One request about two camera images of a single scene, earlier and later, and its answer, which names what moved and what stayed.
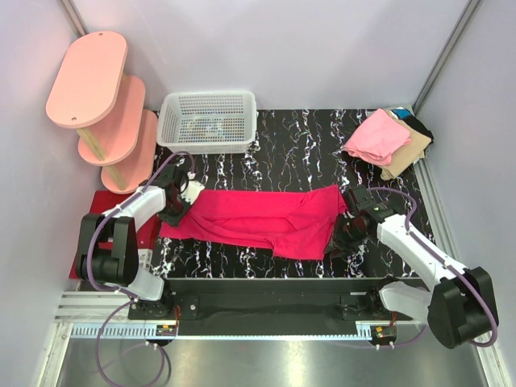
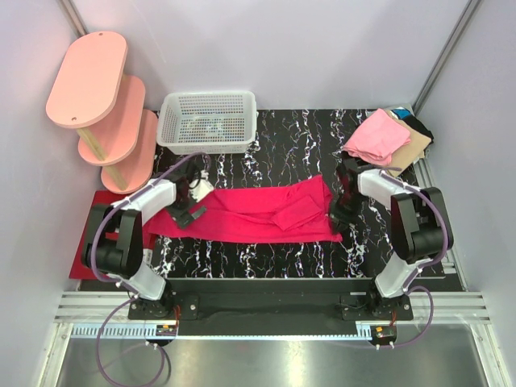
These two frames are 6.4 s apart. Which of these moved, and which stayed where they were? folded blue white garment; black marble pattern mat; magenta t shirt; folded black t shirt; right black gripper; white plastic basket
Moved: right black gripper; magenta t shirt
Stayed: white plastic basket; folded black t shirt; black marble pattern mat; folded blue white garment
